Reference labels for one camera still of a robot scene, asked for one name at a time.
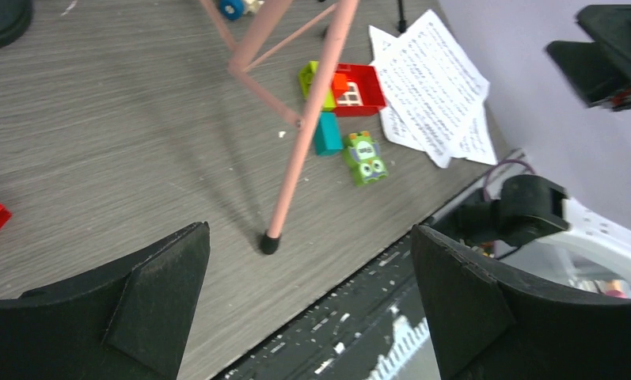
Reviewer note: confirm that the green monster face block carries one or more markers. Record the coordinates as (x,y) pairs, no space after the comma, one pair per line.
(362,155)

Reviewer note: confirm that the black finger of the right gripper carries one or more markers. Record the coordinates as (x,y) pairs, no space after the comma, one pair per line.
(599,72)

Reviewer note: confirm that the blue white toy car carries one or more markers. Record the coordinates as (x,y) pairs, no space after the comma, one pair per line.
(235,9)

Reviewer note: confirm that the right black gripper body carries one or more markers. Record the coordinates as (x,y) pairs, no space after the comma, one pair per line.
(615,49)

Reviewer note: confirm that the red window toy block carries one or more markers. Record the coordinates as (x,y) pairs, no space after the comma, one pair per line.
(364,96)

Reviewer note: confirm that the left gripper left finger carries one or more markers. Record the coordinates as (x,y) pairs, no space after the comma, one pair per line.
(127,319)

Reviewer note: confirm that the black round base mic stand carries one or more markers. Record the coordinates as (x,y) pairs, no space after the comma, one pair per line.
(15,19)

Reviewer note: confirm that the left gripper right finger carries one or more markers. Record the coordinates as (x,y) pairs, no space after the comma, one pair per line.
(488,320)

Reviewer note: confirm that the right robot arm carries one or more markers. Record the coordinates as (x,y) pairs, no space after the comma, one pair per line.
(533,208)

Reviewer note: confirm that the black tripod mic stand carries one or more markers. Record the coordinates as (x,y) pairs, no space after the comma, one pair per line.
(402,22)

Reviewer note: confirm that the teal toy block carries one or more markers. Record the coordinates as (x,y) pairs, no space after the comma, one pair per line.
(327,138)

